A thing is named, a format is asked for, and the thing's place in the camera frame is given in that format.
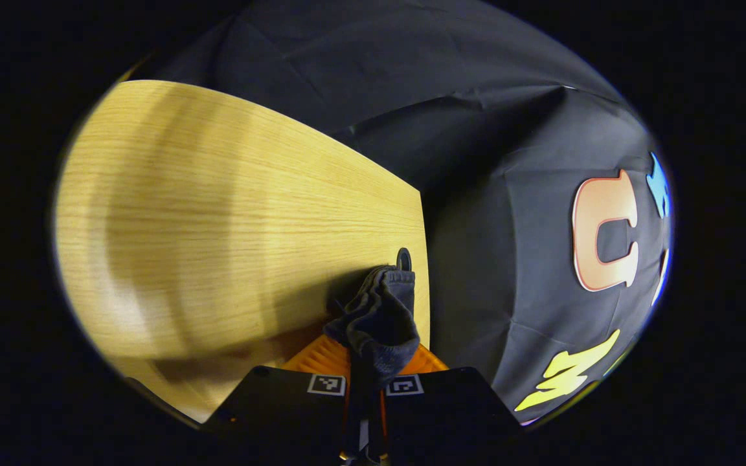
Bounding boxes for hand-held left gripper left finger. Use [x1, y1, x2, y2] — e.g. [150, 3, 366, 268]
[201, 333, 354, 460]

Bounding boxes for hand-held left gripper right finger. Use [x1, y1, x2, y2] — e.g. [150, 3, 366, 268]
[373, 343, 523, 460]

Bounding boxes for black jeans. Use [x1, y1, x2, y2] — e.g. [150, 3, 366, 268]
[324, 264, 422, 392]

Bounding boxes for black backdrop cloth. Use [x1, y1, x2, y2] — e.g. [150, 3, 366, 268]
[146, 0, 675, 428]

